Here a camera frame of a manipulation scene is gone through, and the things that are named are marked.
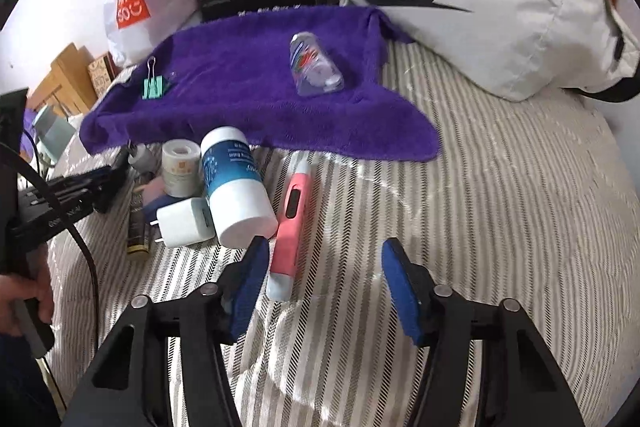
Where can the white charger plug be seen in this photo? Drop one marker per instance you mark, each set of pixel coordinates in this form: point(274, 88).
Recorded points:
point(182, 222)

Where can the striped bedspread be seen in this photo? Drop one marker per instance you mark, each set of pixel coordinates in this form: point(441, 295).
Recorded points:
point(475, 207)

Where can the person's left hand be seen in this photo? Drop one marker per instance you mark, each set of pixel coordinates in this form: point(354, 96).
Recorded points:
point(30, 292)

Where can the clear plastic bottle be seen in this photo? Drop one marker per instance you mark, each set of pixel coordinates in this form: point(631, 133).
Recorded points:
point(315, 67)

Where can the purple towel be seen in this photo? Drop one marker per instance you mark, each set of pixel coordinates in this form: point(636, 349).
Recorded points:
point(240, 107)

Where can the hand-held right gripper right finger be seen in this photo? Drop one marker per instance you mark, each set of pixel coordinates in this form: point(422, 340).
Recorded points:
point(400, 292)

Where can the small blue box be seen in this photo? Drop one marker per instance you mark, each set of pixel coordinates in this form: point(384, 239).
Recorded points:
point(152, 206)

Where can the person's left forearm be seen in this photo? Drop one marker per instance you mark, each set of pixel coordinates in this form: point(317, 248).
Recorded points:
point(20, 382)

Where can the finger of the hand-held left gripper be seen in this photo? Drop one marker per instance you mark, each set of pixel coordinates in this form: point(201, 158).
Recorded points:
point(100, 187)

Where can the beige bag with black logo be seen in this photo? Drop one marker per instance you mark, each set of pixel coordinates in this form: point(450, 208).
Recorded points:
point(500, 42)

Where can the green binder clip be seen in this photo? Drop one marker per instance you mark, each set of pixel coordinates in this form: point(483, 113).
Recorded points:
point(152, 87)

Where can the wooden furniture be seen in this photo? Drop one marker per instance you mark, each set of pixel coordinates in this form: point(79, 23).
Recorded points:
point(60, 82)

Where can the white tape roll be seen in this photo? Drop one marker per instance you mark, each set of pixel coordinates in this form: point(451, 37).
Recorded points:
point(180, 167)

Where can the dark gold cosmetic tube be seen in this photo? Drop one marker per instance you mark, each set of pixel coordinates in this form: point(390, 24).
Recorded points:
point(137, 227)

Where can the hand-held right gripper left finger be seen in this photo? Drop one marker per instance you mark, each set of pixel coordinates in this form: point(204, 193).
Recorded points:
point(250, 287)

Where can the white blue canister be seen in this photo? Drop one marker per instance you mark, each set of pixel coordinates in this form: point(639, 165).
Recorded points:
point(235, 197)

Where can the patterned cardboard box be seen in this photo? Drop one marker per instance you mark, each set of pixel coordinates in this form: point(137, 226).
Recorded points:
point(101, 74)

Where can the grey green cup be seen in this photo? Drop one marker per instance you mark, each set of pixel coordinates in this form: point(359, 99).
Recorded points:
point(52, 132)

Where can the pink white electric pen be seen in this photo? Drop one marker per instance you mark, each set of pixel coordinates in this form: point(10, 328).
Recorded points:
point(290, 227)

